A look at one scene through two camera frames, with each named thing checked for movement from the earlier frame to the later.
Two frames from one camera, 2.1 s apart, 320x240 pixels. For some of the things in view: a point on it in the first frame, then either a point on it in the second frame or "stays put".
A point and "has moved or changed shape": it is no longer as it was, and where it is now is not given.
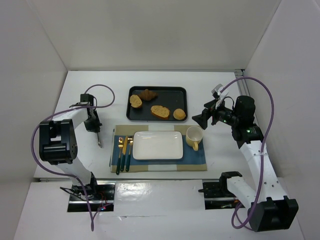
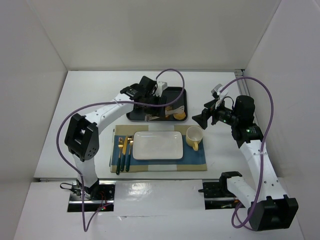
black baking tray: [154, 103] stays put
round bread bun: [179, 114] stays put
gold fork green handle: [120, 145] stays put
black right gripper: [207, 113] stays put
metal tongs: [99, 144] has moved or changed shape
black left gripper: [94, 126] -> [152, 105]
